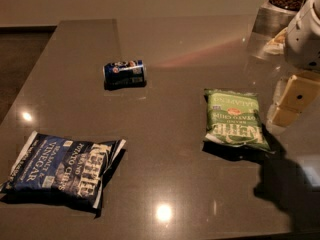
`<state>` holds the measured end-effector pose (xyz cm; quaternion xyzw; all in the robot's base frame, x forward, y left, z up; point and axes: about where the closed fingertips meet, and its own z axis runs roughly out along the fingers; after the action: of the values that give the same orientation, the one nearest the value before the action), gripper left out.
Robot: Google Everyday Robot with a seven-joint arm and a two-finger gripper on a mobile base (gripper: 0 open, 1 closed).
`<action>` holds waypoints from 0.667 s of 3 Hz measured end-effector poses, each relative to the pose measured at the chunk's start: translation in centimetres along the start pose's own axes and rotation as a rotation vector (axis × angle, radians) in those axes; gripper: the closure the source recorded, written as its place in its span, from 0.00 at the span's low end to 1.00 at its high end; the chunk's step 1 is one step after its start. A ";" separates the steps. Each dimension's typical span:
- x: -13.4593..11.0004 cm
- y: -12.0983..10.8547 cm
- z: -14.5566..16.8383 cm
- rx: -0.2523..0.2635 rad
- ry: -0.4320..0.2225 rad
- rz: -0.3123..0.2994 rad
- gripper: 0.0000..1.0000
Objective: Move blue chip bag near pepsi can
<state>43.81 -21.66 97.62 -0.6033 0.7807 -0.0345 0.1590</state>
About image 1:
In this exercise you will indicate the metal dispenser base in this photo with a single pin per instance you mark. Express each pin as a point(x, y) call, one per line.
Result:
point(268, 32)

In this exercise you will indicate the blue Pepsi can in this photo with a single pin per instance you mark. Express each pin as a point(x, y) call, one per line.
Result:
point(124, 74)

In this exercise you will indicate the blue Kettle chip bag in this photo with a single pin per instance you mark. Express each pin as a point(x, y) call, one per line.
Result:
point(72, 168)

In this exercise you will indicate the green Kettle chip bag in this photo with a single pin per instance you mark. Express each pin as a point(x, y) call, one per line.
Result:
point(233, 120)

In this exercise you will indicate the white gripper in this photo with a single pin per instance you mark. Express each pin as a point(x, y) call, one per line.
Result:
point(304, 39)

